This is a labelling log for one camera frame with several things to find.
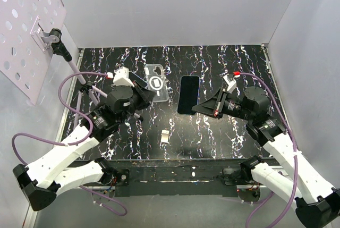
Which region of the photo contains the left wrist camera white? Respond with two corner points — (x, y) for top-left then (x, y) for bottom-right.
(107, 66), (134, 87)

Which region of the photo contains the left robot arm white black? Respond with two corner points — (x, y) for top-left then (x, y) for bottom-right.
(13, 82), (155, 212)

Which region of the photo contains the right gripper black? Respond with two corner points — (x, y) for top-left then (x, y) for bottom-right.
(192, 87), (253, 121)

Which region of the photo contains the clear phone case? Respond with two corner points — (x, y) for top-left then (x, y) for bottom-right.
(144, 64), (169, 103)

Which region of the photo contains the perforated lilac metal plate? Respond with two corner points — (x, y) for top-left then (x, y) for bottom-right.
(1, 0), (66, 104)

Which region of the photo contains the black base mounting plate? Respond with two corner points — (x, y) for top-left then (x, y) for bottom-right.
(108, 159), (260, 198)

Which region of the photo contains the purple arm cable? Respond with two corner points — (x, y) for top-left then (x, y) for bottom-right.
(11, 71), (128, 217)
(233, 71), (300, 228)

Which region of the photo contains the aluminium frame rail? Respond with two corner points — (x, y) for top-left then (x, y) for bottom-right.
(22, 182), (98, 228)

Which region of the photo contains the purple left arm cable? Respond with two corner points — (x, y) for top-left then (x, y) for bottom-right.
(11, 71), (128, 217)

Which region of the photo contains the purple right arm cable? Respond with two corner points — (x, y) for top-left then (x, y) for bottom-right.
(233, 71), (300, 228)

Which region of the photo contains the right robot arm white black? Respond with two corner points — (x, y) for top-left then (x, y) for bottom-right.
(192, 87), (339, 227)

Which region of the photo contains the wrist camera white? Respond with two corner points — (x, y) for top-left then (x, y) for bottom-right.
(107, 66), (134, 87)
(223, 71), (241, 94)

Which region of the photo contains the dark phone blue edge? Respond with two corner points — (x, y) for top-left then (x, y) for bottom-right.
(177, 75), (200, 115)

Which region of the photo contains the blue phone on table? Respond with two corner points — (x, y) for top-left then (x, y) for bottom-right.
(129, 71), (148, 88)

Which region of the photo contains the small white plastic clip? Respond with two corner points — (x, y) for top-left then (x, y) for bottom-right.
(160, 130), (169, 143)

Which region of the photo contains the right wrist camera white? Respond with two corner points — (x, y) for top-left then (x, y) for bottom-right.
(223, 71), (241, 94)

